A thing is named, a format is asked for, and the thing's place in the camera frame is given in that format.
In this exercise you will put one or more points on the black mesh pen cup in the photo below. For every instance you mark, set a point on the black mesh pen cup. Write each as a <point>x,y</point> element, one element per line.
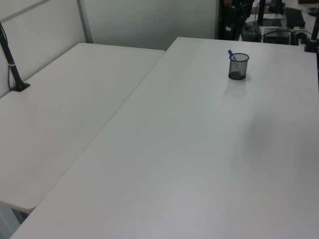
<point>243,71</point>

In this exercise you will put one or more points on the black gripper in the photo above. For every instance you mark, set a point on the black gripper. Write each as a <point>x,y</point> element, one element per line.
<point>231,17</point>

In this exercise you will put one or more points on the black box device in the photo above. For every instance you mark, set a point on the black box device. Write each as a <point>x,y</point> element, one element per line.
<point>277,36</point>

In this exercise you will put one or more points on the black monitor stand post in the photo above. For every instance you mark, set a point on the black monitor stand post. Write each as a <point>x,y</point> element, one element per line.
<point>262,12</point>

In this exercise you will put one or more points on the grey metal partition post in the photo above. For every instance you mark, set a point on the grey metal partition post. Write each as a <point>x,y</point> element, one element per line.
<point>86,22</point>

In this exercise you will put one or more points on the black keyboard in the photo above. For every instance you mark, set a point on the black keyboard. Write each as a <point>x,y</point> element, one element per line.
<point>294,17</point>

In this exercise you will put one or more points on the white marker with blue cap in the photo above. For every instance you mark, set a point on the white marker with blue cap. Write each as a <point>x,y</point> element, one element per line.
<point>230,53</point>

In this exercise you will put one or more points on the grey equipment box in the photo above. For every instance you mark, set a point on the grey equipment box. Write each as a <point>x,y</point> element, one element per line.
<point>252,32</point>

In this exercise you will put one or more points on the black camera stand with clamp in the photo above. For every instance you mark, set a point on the black camera stand with clamp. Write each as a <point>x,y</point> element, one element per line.
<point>15,72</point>
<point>311,46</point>

